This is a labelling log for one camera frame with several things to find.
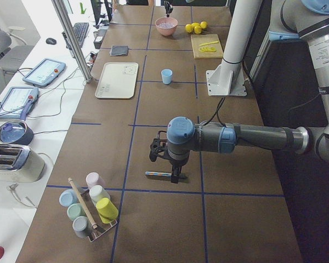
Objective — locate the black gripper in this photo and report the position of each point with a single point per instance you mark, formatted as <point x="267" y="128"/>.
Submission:
<point x="176" y="163"/>
<point x="168" y="6"/>

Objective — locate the clear ice cubes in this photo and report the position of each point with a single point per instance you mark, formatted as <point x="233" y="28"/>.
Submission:
<point x="166" y="24"/>

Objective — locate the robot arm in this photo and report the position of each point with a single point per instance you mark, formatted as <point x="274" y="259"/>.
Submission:
<point x="289" y="20"/>

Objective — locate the light blue plastic cup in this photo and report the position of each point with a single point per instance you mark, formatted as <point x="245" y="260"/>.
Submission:
<point x="166" y="75"/>

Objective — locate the yellow-green cup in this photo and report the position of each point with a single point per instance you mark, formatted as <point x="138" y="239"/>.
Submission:
<point x="106" y="210"/>

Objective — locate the white cup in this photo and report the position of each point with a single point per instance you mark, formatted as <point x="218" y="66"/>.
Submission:
<point x="97" y="193"/>

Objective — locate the pink cup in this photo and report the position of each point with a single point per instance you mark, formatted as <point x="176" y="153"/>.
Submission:
<point x="93" y="179"/>

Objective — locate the grey cup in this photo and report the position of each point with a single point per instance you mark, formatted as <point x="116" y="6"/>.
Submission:
<point x="82" y="227"/>

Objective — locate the mint green cup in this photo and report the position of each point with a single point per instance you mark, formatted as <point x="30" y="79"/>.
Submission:
<point x="75" y="210"/>

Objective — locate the light blue cup on rack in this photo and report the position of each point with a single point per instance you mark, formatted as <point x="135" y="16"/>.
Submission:
<point x="67" y="198"/>

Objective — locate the pink bowl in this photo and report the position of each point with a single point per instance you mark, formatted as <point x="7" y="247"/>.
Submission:
<point x="166" y="31"/>

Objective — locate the steel muddler black tip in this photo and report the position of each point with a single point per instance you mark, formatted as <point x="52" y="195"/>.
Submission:
<point x="164" y="174"/>

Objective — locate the yellow lemon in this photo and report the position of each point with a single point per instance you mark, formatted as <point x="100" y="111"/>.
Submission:
<point x="197" y="30"/>
<point x="195" y="24"/>
<point x="189" y="28"/>
<point x="204" y="25"/>

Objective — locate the bamboo cutting board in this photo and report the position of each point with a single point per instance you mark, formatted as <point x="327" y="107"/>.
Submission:
<point x="206" y="46"/>

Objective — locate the lemon slices row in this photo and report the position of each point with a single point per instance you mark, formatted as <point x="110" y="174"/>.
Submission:
<point x="207" y="49"/>

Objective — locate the grey folded cloth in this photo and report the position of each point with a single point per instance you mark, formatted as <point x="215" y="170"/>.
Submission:
<point x="119" y="50"/>

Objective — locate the black box with label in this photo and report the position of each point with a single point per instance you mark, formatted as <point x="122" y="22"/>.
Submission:
<point x="99" y="37"/>

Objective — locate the white bear serving tray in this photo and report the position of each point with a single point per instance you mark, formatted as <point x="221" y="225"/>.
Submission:
<point x="117" y="80"/>

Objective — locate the black keyboard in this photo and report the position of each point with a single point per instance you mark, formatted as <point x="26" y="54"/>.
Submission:
<point x="81" y="30"/>

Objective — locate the black computer mouse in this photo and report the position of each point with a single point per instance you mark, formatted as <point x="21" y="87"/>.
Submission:
<point x="51" y="41"/>

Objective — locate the blue teach pendant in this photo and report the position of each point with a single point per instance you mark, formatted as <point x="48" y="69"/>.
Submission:
<point x="44" y="73"/>
<point x="18" y="102"/>

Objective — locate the cream toaster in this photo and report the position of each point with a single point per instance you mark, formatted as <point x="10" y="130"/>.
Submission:
<point x="19" y="163"/>

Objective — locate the blue saucepan with lid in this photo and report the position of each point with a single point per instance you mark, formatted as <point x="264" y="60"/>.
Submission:
<point x="16" y="132"/>

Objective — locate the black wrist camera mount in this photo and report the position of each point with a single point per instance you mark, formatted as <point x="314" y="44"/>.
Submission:
<point x="159" y="148"/>

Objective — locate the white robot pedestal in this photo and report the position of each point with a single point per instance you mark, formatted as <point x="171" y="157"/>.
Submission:
<point x="227" y="79"/>

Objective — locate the white wire cup rack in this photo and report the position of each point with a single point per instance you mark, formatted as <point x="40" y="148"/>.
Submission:
<point x="101" y="230"/>

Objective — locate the wooden rack handle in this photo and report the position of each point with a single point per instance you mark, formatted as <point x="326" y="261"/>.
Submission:
<point x="83" y="204"/>

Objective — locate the aluminium frame post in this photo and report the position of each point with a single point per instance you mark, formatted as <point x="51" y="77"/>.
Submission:
<point x="68" y="29"/>

